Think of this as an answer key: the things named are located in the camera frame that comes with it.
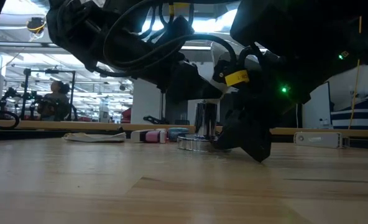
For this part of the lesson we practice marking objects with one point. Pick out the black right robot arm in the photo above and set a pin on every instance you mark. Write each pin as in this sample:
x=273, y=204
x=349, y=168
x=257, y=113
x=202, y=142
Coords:
x=296, y=25

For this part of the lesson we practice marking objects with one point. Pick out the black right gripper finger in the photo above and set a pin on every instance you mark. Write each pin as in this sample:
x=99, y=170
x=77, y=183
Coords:
x=232, y=133
x=260, y=143

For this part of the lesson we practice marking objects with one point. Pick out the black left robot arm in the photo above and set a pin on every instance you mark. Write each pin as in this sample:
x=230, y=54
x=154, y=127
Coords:
x=78, y=25

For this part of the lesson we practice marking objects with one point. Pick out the pink white stapler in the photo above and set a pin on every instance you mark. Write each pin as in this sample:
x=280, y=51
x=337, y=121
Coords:
x=153, y=137

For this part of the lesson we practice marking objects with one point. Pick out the light wooden desk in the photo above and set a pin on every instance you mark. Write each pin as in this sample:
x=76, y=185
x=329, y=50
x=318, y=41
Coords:
x=47, y=125

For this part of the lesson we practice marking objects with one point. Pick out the blue white striped box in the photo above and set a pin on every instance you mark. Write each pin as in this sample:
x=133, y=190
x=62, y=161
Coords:
x=358, y=115

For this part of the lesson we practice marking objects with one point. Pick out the small white bottle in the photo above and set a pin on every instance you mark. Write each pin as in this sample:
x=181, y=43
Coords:
x=321, y=124
x=326, y=124

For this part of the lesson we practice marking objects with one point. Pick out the black background robot arm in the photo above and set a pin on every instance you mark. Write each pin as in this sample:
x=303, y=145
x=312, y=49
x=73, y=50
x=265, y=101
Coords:
x=153, y=119

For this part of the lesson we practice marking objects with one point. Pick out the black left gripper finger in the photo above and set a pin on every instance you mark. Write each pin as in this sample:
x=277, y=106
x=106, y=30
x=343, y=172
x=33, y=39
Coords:
x=190, y=84

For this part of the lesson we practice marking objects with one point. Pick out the brown paper notebook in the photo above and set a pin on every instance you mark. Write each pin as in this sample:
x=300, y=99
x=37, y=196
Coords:
x=94, y=137

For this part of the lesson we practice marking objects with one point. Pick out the white board panel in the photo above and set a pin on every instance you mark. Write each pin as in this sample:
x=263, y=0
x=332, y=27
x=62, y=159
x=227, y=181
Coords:
x=320, y=109

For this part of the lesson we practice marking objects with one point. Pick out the black background frame stand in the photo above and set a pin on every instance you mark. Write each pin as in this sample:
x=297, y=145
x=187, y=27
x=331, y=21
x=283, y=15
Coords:
x=25, y=93

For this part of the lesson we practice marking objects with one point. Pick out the person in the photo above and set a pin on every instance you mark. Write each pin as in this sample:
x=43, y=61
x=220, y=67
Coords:
x=58, y=102

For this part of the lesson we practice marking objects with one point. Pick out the black aluminium table frame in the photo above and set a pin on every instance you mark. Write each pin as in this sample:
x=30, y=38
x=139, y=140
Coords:
x=16, y=133

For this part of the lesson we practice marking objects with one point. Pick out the red background bin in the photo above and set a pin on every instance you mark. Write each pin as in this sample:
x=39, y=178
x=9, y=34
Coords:
x=126, y=116

